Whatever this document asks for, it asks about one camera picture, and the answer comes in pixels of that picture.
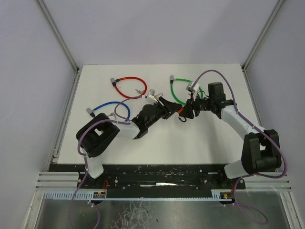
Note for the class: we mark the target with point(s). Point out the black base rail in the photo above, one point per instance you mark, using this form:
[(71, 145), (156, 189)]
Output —
[(161, 181)]

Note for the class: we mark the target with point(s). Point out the red cable lock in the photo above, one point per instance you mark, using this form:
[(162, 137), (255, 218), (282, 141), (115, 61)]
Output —
[(115, 81)]

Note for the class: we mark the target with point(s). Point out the blue cable lock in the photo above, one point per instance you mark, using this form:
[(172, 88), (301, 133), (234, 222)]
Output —
[(91, 111)]

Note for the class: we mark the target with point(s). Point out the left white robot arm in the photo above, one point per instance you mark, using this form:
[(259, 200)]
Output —
[(94, 138)]

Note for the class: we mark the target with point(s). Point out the orange black padlock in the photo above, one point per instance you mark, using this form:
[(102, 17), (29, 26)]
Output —
[(181, 116)]

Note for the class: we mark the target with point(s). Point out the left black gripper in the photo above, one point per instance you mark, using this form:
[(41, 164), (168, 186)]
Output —
[(171, 106)]

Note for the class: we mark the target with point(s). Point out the green cable lock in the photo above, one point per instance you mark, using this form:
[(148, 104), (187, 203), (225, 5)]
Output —
[(172, 79)]

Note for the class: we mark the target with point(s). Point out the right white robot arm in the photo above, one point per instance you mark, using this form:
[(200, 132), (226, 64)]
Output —
[(260, 147)]

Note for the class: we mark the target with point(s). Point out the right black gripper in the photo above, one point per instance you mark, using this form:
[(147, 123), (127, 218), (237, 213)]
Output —
[(188, 112)]

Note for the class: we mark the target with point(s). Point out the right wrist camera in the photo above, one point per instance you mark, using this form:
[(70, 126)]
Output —
[(192, 87)]

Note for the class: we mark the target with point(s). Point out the brass padlock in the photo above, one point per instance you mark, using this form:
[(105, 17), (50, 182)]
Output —
[(158, 96)]

